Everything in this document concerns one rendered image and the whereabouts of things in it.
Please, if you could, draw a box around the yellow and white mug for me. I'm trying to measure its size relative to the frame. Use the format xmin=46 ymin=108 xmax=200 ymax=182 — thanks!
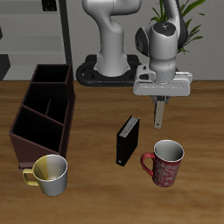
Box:
xmin=22 ymin=153 xmax=69 ymax=198

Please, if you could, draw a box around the dark brown desk caddy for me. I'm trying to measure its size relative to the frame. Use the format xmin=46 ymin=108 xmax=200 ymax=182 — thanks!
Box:
xmin=8 ymin=63 xmax=77 ymax=171

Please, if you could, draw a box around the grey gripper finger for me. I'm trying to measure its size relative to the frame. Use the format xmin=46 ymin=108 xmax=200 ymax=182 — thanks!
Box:
xmin=153 ymin=98 xmax=160 ymax=130
xmin=158 ymin=99 xmax=165 ymax=130

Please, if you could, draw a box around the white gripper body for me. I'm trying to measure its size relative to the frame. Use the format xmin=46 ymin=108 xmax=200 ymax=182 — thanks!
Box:
xmin=132 ymin=71 xmax=193 ymax=104

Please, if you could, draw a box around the red patterned mug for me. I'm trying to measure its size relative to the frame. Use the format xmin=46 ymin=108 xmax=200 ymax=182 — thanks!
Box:
xmin=140 ymin=139 xmax=186 ymax=188

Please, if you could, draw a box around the green pot plant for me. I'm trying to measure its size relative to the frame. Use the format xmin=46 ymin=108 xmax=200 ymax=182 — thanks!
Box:
xmin=150 ymin=0 xmax=207 ymax=55

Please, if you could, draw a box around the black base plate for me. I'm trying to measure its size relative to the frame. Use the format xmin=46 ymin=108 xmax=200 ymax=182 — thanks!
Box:
xmin=75 ymin=54 xmax=144 ymax=88

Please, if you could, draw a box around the black book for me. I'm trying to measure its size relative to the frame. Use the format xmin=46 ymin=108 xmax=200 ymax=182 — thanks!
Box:
xmin=115 ymin=115 xmax=141 ymax=168

